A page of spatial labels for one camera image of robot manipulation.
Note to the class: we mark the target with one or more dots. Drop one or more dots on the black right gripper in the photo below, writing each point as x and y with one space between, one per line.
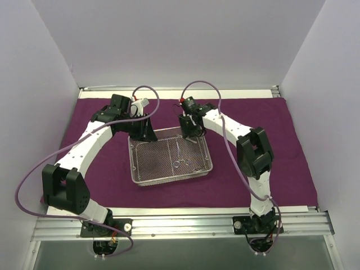
188 124

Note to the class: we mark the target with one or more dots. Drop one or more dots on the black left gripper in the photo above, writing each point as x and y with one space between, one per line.
144 124

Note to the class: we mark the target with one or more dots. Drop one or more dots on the wire mesh instrument tray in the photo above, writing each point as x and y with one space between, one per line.
151 163

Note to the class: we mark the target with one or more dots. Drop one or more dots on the steel surgical forceps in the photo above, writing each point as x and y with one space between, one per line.
187 139

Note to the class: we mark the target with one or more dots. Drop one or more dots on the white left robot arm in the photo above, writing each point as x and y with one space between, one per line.
64 185

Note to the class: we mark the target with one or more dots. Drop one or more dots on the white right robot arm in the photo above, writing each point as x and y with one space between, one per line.
254 155

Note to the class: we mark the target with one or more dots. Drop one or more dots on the steel surgical scissors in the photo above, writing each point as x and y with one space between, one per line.
180 159

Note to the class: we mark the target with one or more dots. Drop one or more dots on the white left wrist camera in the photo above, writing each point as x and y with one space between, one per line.
137 106

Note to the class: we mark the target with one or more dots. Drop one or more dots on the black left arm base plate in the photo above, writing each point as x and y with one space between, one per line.
91 230

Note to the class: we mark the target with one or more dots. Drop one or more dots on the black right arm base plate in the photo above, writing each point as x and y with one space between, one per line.
254 225

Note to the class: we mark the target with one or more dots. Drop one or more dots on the aluminium front frame rail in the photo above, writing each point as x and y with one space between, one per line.
192 227

